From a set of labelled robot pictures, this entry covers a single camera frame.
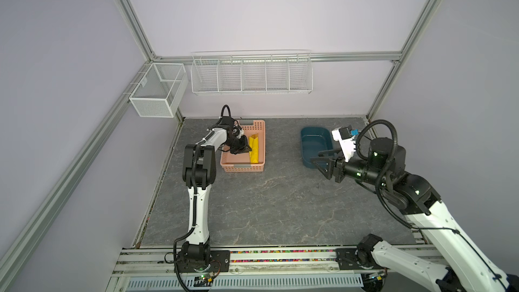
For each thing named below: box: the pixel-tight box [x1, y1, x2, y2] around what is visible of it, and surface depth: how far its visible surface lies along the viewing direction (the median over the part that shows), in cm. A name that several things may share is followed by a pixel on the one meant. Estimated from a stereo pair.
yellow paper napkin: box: [248, 133, 259, 164], surface depth 107 cm
